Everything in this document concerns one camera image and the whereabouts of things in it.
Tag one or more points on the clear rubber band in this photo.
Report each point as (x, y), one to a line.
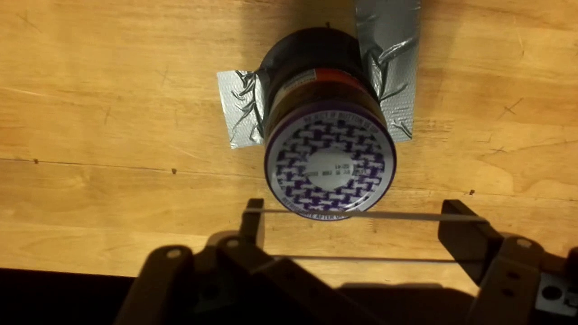
(397, 216)

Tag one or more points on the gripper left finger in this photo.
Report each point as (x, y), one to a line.
(235, 275)

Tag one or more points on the strip of grey duct tape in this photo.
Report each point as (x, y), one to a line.
(391, 58)
(240, 108)

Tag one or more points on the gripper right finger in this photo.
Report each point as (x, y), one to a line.
(505, 271)

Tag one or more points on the dark jar with purple lid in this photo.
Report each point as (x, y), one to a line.
(327, 140)

